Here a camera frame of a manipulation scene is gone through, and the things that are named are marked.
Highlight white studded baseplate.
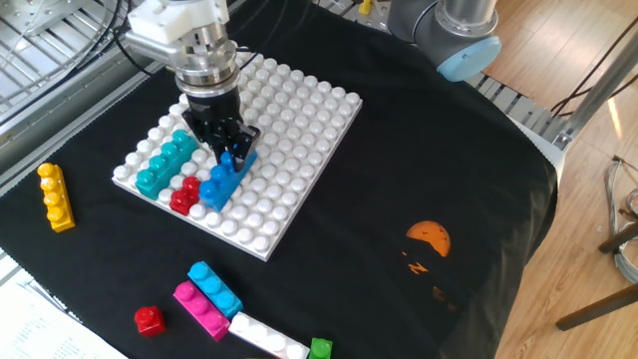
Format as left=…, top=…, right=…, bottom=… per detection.
left=111, top=49, right=364, bottom=262

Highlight green two-stud block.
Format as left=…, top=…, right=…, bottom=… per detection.
left=308, top=337, right=334, bottom=359

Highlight aluminium frame post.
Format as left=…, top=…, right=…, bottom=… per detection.
left=550, top=37, right=638, bottom=152

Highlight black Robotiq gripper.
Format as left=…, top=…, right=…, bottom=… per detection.
left=181, top=88, right=262, bottom=174

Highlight black cloth with orange print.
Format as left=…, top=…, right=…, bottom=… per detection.
left=0, top=0, right=559, bottom=359

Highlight dark blue four-stud block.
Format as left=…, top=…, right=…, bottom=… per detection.
left=197, top=150, right=259, bottom=213

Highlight magenta three-stud block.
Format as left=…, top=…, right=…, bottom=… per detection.
left=172, top=280, right=232, bottom=343

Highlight light blue three-stud block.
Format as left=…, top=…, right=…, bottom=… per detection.
left=187, top=260, right=245, bottom=319

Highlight red single-stud block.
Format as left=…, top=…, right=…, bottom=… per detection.
left=134, top=304, right=167, bottom=338

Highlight dark furniture leg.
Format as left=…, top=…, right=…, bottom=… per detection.
left=555, top=282, right=638, bottom=332
left=597, top=221, right=638, bottom=255

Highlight white paper sheets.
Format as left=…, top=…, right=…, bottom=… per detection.
left=0, top=281, right=130, bottom=359

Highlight brown floor cables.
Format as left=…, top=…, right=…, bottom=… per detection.
left=549, top=14, right=638, bottom=119

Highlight red two-stud block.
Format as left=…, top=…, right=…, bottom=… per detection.
left=168, top=176, right=202, bottom=217

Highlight white four-stud block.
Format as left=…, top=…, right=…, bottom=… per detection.
left=227, top=311, right=310, bottom=359

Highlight yellow four-stud block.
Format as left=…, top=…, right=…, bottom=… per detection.
left=36, top=162, right=77, bottom=234

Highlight teal four-stud block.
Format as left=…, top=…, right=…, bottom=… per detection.
left=135, top=129, right=199, bottom=201

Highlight grey cable bundle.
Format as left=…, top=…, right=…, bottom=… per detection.
left=604, top=155, right=638, bottom=285

